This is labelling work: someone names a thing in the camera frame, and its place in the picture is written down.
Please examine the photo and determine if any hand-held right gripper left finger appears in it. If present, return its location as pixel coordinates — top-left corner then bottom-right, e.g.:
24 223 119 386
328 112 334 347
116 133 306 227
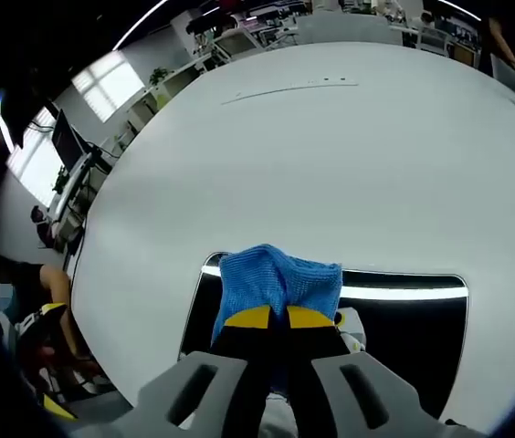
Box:
136 305 273 438

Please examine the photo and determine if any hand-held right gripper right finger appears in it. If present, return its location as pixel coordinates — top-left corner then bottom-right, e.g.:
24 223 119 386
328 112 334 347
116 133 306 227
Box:
284 305 441 438

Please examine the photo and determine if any blue cleaning cloth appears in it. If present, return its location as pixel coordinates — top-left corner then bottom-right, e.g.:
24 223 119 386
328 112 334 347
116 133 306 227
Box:
211 244 344 349

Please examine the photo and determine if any black mirror with white frame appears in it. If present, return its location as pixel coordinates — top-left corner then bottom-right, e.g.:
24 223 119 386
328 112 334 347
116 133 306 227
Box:
177 252 471 423

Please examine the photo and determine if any person's black shirt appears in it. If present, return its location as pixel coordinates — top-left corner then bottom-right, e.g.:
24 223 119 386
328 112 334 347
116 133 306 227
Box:
0 260 60 320

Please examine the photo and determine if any yellow black-edged object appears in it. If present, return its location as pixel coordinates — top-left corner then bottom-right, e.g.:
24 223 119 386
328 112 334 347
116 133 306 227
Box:
41 393 79 422

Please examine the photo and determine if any bright window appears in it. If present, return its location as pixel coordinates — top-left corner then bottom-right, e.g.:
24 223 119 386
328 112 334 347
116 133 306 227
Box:
6 107 66 207
71 48 145 122

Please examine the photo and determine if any white desk with green panel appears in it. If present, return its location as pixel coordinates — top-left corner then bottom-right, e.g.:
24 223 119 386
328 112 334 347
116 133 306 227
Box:
126 57 223 120

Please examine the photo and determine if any white mesh chair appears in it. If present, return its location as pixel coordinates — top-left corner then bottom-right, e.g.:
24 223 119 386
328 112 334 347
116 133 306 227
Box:
416 26 451 58
213 30 259 61

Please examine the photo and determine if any white desk partition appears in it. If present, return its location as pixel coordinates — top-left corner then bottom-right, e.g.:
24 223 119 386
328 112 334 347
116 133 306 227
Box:
295 15 405 47

